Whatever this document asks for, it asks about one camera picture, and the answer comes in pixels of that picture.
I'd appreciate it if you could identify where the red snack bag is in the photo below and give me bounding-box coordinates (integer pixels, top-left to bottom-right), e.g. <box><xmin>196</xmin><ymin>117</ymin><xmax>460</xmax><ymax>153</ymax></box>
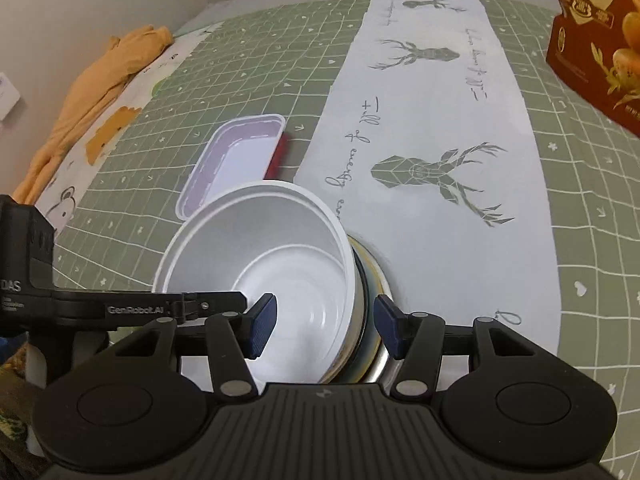
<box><xmin>545</xmin><ymin>0</ymin><xmax>640</xmax><ymax>137</ymax></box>

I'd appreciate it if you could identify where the deer-print table runner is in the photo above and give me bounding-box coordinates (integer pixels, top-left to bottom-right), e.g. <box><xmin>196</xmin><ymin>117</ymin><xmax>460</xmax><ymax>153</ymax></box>
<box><xmin>292</xmin><ymin>0</ymin><xmax>562</xmax><ymax>357</ymax></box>

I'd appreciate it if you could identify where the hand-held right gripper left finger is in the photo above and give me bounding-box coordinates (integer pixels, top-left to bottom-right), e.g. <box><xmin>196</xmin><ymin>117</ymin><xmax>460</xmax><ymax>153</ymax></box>
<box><xmin>112</xmin><ymin>292</ymin><xmax>279</xmax><ymax>397</ymax></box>

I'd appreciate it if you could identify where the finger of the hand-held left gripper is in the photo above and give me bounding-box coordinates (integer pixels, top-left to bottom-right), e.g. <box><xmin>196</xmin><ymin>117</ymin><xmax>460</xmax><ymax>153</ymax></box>
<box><xmin>170</xmin><ymin>290</ymin><xmax>249</xmax><ymax>322</ymax></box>

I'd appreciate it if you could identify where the white wall socket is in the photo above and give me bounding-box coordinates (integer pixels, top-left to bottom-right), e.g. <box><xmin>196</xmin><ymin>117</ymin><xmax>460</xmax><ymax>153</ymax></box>
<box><xmin>0</xmin><ymin>72</ymin><xmax>22</xmax><ymax>122</ymax></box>

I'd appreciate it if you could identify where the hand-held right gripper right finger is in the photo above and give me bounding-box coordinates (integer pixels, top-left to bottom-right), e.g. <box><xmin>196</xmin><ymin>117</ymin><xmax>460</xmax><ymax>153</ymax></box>
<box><xmin>374</xmin><ymin>294</ymin><xmax>540</xmax><ymax>397</ymax></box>

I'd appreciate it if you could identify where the white disposable bowl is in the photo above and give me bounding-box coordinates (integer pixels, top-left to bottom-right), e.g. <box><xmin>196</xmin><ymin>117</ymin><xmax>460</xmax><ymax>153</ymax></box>
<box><xmin>151</xmin><ymin>180</ymin><xmax>362</xmax><ymax>387</ymax></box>

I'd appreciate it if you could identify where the yellow-rimmed white bowl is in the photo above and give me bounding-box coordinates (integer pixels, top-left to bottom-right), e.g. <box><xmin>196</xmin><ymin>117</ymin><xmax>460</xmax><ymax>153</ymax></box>
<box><xmin>320</xmin><ymin>237</ymin><xmax>377</xmax><ymax>386</ymax></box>

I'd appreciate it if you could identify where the pale purple plastic lid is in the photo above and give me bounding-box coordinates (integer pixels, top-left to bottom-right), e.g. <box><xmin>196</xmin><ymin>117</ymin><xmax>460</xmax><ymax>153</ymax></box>
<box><xmin>176</xmin><ymin>114</ymin><xmax>286</xmax><ymax>221</ymax></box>

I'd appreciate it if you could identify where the printed bed sheet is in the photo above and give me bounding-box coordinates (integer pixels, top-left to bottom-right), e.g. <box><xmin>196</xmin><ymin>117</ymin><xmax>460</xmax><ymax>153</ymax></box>
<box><xmin>35</xmin><ymin>22</ymin><xmax>223</xmax><ymax>235</ymax></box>

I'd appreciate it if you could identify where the red plastic container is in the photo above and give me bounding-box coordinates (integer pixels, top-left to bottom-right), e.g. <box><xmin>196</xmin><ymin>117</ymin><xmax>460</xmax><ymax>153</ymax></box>
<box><xmin>260</xmin><ymin>132</ymin><xmax>290</xmax><ymax>182</ymax></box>

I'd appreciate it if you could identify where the orange cloth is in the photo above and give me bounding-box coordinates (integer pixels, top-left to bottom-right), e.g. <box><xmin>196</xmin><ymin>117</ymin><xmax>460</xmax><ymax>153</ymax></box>
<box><xmin>12</xmin><ymin>25</ymin><xmax>175</xmax><ymax>206</ymax></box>

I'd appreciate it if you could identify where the stainless steel bowl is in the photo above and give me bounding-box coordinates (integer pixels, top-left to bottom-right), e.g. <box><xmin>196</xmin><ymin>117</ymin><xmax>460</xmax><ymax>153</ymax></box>
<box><xmin>345</xmin><ymin>232</ymin><xmax>402</xmax><ymax>387</ymax></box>

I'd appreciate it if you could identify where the green checked tablecloth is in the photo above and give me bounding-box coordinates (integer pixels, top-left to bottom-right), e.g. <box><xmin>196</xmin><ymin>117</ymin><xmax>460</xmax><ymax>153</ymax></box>
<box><xmin>50</xmin><ymin>0</ymin><xmax>640</xmax><ymax>480</ymax></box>

